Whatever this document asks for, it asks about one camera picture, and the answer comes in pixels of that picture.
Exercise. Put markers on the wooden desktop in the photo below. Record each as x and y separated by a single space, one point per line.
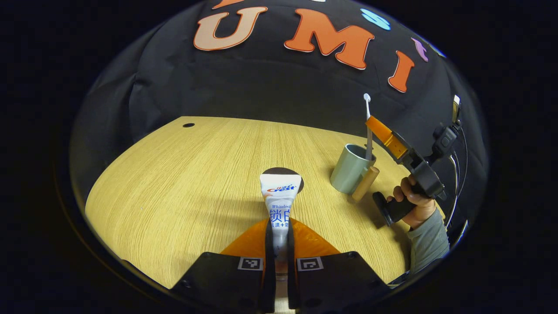
174 196

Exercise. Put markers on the white toothbrush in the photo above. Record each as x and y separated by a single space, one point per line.
367 107

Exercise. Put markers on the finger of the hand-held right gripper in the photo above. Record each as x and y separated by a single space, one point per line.
383 135

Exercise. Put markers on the dark brown round coaster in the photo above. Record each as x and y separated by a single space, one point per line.
283 170

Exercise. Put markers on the white toothpaste tube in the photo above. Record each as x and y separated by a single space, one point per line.
279 192

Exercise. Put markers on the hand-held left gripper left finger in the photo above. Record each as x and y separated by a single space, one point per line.
226 283

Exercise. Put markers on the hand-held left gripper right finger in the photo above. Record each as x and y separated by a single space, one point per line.
340 283

